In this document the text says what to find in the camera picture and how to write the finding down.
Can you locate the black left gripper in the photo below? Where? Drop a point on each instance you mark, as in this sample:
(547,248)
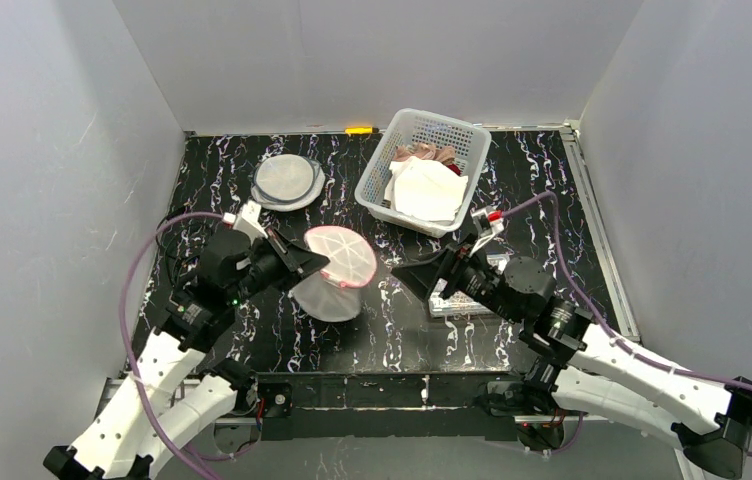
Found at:
(281,256)

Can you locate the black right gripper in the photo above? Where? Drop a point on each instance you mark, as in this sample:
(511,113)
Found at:
(448,273)

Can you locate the white mesh bag pink trim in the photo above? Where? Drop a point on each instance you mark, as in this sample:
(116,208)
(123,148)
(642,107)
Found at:
(333,295)

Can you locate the white mesh bag blue trim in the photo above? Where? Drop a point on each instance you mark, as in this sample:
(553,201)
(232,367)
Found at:
(287,182)

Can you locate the white bra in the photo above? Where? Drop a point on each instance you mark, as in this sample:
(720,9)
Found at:
(425,189)

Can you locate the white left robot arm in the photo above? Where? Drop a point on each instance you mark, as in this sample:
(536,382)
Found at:
(141,429)

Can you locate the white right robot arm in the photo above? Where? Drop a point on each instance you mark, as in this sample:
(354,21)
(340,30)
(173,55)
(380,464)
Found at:
(580,367)

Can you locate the beige pink bra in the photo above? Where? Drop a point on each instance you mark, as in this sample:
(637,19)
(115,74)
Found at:
(424,151)

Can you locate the clear plastic compartment box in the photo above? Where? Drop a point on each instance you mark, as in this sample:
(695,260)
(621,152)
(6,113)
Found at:
(457,305)

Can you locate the yellow orange marker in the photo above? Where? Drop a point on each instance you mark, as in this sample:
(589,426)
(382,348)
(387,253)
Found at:
(361,130)

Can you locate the white plastic basket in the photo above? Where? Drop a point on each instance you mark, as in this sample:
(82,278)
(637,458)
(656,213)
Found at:
(410,126)

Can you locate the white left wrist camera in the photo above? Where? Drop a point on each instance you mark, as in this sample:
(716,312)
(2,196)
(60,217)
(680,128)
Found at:
(246,220)

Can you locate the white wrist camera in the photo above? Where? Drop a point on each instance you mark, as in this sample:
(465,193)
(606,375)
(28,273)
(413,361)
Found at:
(246,220)
(489,224)

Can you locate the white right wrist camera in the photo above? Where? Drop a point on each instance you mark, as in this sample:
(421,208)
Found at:
(489,224)

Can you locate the black base frame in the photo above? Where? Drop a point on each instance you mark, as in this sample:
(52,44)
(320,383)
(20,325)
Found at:
(493,406)

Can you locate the aluminium rail frame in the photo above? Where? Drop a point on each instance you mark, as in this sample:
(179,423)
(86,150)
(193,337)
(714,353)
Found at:
(570,133)

